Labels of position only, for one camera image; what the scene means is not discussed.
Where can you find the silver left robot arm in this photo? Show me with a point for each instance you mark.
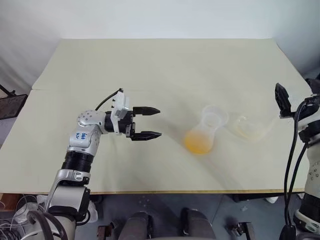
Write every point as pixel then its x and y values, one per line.
pixel 82 140

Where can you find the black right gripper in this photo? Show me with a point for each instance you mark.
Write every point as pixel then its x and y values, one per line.
pixel 313 99

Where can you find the small clear plastic flask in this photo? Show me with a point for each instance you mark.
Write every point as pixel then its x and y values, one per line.
pixel 197 142

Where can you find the black mesh panel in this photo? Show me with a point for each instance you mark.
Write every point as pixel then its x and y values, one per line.
pixel 11 106

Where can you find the large clear plastic flask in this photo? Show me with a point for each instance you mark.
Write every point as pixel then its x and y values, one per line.
pixel 250 132

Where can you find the small white object on floor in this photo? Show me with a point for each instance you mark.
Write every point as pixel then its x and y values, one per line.
pixel 272 199

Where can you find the dark rounded shape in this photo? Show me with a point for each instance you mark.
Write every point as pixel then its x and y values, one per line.
pixel 197 223
pixel 140 226

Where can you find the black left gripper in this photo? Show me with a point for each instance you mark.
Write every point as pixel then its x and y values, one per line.
pixel 126 122

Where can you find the black metal stand rod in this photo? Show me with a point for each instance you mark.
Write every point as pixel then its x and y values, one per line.
pixel 7 90

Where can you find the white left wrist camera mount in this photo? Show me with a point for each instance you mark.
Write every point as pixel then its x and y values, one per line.
pixel 121 102

